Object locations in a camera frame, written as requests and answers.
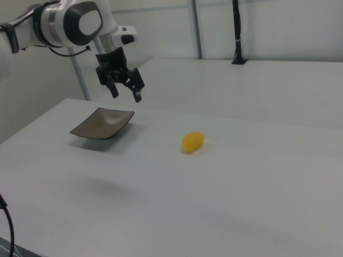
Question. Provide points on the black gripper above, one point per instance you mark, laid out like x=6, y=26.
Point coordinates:
x=111, y=60

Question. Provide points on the square brown ceramic plate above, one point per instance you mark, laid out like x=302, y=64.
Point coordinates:
x=101, y=124

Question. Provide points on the yellow potato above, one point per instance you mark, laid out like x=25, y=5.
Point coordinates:
x=192, y=142

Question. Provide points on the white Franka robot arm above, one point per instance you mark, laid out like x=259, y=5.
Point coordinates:
x=53, y=21

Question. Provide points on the aluminium wall post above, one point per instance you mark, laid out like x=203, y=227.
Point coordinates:
x=198, y=29
x=80, y=77

